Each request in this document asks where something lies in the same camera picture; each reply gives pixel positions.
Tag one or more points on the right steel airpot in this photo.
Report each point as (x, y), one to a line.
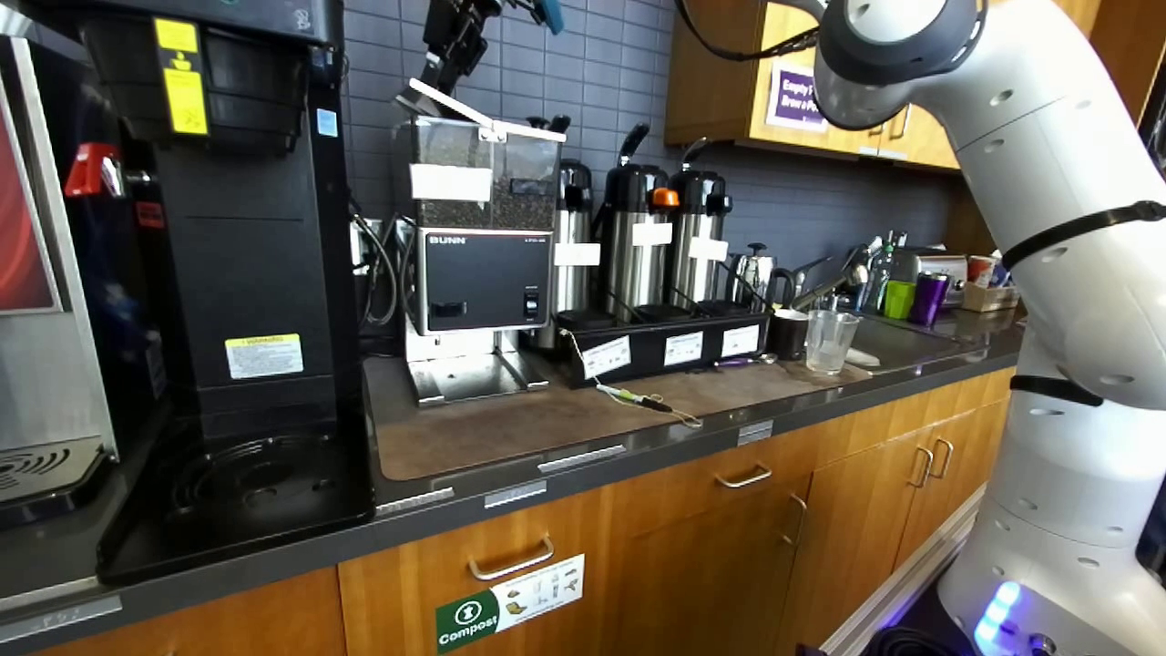
(700, 227)

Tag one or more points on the middle steel airpot orange tab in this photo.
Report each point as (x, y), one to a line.
(637, 227)

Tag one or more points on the purple empty pot sign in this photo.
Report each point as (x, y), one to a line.
(793, 99)

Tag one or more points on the silver cabinet handle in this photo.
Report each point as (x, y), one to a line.
(749, 480)

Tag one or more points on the black coffee brewer machine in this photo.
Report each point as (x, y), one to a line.
(249, 269)

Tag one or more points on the white hopper lid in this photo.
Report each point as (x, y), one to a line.
(452, 104)

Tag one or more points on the steel coffee bean grinder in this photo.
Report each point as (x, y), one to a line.
(475, 224)

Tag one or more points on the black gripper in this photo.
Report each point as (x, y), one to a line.
(452, 33)

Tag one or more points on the black mug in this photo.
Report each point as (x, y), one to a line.
(790, 335)

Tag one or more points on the black airpot rack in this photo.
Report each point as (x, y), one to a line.
(596, 347)

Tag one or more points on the left steel airpot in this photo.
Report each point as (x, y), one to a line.
(573, 251)

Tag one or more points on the steel glass coffee carafe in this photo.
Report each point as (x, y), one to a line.
(753, 274)

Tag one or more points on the black pen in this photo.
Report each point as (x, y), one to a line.
(630, 399)

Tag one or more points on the green compost label sticker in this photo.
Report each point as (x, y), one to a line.
(511, 603)

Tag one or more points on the silver drawer handle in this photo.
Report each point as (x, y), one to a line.
(496, 569)

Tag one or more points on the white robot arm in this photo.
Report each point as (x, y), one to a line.
(1080, 217)

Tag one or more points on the clear plastic cup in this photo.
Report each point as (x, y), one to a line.
(830, 340)

